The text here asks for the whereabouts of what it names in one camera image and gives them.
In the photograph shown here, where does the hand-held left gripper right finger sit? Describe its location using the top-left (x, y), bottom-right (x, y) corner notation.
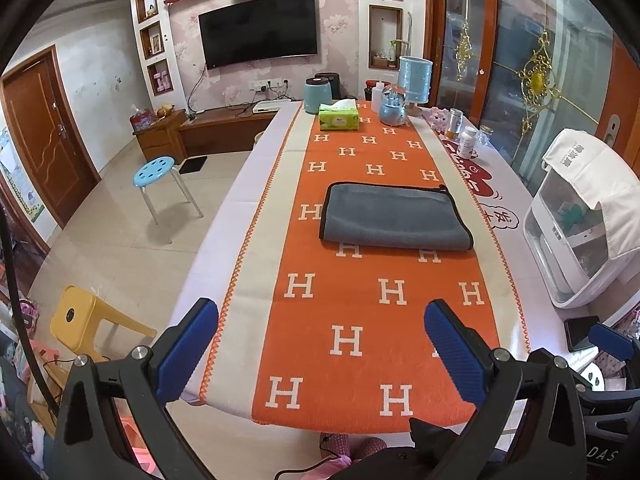
top-left (424, 299), bottom-right (602, 480)

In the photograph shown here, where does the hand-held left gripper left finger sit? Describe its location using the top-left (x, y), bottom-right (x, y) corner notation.
top-left (52, 298), bottom-right (221, 480)

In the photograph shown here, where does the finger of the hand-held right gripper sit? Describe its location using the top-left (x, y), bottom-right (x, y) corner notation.
top-left (588, 323), bottom-right (635, 361)

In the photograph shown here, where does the grey towel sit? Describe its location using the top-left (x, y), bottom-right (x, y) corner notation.
top-left (319, 181), bottom-right (474, 252)

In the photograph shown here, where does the black smartphone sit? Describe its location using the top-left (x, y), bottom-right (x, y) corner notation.
top-left (565, 316), bottom-right (601, 352)

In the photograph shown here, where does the orange printed blanket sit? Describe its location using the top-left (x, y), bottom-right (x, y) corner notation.
top-left (200, 101), bottom-right (531, 433)

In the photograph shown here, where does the white sterilizer cabinet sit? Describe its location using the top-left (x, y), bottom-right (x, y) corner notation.
top-left (522, 170), bottom-right (632, 309)

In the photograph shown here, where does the yellow plastic stool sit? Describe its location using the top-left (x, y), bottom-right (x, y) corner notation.
top-left (50, 285), bottom-right (158, 362)

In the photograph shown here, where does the pink slipper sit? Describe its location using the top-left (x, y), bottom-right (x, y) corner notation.
top-left (320, 432), bottom-right (388, 463)

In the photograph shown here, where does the white printed tablecloth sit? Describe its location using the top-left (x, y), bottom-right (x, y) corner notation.
top-left (167, 100), bottom-right (640, 433)

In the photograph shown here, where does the white cloth cover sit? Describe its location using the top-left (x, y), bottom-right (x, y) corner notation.
top-left (542, 127), bottom-right (640, 267)

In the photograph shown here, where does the blue round stool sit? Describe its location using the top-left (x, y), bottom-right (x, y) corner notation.
top-left (133, 156), bottom-right (205, 225)

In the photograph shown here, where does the white pill bottle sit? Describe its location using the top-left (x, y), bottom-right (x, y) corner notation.
top-left (457, 126), bottom-right (479, 157)

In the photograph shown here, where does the wooden television cabinet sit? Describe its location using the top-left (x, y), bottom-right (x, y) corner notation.
top-left (134, 102), bottom-right (287, 162)

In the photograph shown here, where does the red tissue pack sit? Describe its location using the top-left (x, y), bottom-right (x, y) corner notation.
top-left (130, 105), bottom-right (159, 134)

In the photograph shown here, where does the blue snow globe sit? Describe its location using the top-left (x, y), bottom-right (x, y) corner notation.
top-left (378, 86), bottom-right (411, 126)

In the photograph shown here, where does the brown wooden door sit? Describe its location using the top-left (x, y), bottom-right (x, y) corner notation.
top-left (0, 45), bottom-right (101, 228)

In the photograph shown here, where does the green tissue box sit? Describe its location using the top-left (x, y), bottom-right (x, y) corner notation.
top-left (318, 101), bottom-right (362, 132)

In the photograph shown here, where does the blue cylindrical container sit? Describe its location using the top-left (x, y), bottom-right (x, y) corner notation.
top-left (398, 56), bottom-right (433, 117)

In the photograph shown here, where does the teal kettle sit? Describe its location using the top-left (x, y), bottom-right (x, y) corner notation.
top-left (304, 77), bottom-right (332, 114)

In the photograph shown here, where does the glass door with gold ornament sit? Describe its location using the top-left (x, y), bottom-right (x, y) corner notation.
top-left (430, 0), bottom-right (640, 188)

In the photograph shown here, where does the black kitchen appliance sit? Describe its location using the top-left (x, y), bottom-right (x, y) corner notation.
top-left (314, 73), bottom-right (347, 103)

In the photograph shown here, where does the black flat television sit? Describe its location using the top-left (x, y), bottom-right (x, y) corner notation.
top-left (198, 0), bottom-right (319, 69)

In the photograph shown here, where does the black cable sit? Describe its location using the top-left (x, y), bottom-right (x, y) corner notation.
top-left (0, 207), bottom-right (68, 416)

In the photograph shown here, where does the colourful wall poster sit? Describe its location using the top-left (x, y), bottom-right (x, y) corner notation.
top-left (0, 125), bottom-right (46, 224)

